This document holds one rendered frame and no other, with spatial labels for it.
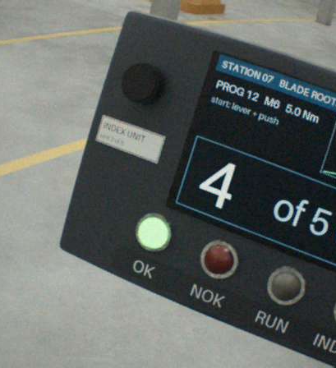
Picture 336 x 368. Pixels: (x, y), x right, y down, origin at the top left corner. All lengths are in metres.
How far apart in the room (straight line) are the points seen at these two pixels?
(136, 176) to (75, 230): 0.07
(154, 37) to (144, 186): 0.10
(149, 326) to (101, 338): 0.19
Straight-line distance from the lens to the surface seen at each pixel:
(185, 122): 0.41
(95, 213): 0.44
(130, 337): 2.04
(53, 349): 1.94
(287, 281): 0.39
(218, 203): 0.40
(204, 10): 8.58
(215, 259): 0.40
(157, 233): 0.41
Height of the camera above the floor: 1.33
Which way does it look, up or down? 25 degrees down
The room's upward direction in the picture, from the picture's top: 12 degrees clockwise
